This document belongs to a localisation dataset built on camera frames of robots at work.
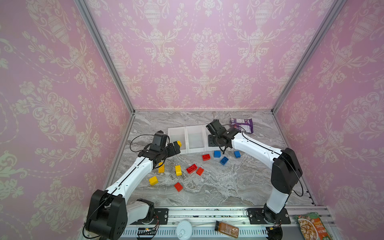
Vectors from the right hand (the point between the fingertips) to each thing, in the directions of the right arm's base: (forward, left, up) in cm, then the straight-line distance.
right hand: (213, 140), depth 89 cm
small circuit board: (-42, +37, -15) cm, 58 cm away
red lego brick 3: (-23, +21, -10) cm, 33 cm away
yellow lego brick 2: (-13, +31, -9) cm, 35 cm away
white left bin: (+11, +22, -8) cm, 26 cm away
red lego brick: (-5, +4, -11) cm, 13 cm away
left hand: (-5, +23, 0) cm, 24 cm away
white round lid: (-43, +18, -7) cm, 47 cm away
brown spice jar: (-43, -2, -8) cm, 44 cm away
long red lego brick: (-12, +14, -12) cm, 22 cm away
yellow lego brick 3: (-13, +22, -11) cm, 27 cm away
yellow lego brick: (+5, +21, -10) cm, 24 cm away
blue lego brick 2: (-8, -7, -11) cm, 15 cm away
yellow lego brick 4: (-19, +36, -11) cm, 42 cm away
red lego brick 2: (-14, +9, -13) cm, 21 cm away
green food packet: (-44, -43, -12) cm, 63 cm away
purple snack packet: (+19, -27, -11) cm, 34 cm away
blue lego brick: (-2, -3, -13) cm, 14 cm away
